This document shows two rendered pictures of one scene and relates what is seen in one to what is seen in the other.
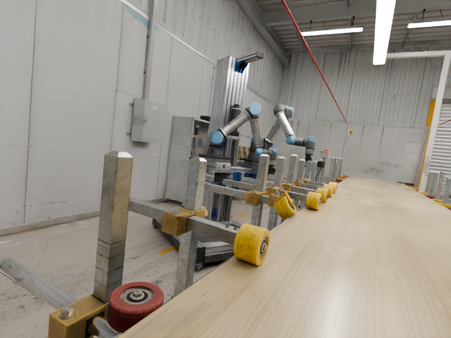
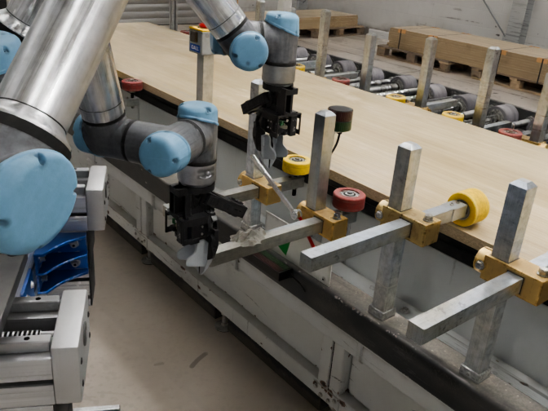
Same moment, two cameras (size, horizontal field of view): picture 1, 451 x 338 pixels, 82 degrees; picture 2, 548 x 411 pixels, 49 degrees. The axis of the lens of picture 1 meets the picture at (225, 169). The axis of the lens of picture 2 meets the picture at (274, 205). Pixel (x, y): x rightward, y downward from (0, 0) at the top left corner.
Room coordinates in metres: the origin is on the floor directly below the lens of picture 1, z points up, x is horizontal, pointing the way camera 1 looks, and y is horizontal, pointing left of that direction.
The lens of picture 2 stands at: (1.83, 0.56, 1.48)
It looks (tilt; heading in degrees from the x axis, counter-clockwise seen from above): 24 degrees down; 291
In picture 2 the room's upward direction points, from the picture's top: 4 degrees clockwise
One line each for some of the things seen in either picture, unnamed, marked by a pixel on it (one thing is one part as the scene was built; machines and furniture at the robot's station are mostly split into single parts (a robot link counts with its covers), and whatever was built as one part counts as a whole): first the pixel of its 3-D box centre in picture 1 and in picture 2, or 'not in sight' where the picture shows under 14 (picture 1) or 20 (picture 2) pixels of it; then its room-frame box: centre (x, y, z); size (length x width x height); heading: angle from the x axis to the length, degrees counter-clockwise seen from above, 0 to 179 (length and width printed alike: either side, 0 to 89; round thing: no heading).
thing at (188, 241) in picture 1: (188, 244); not in sight; (0.69, 0.07, 0.87); 0.03 x 0.03 x 0.48; 62
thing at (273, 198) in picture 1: (282, 202); not in sight; (1.04, -0.24, 0.95); 0.10 x 0.04 x 0.10; 62
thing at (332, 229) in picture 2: not in sight; (321, 218); (2.20, -0.75, 0.85); 0.13 x 0.06 x 0.05; 152
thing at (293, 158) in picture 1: (288, 193); not in sight; (1.57, -0.40, 0.91); 0.03 x 0.03 x 0.48; 62
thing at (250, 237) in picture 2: not in sight; (250, 234); (2.30, -0.54, 0.87); 0.09 x 0.07 x 0.02; 62
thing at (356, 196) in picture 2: not in sight; (346, 212); (2.16, -0.80, 0.85); 0.08 x 0.08 x 0.11
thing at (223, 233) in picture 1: (168, 214); not in sight; (0.67, 0.14, 0.95); 0.50 x 0.04 x 0.04; 62
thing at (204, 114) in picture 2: (272, 153); (196, 133); (2.37, -0.41, 1.13); 0.09 x 0.08 x 0.11; 94
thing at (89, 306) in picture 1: (94, 313); not in sight; (0.45, 0.20, 0.82); 0.13 x 0.06 x 0.05; 152
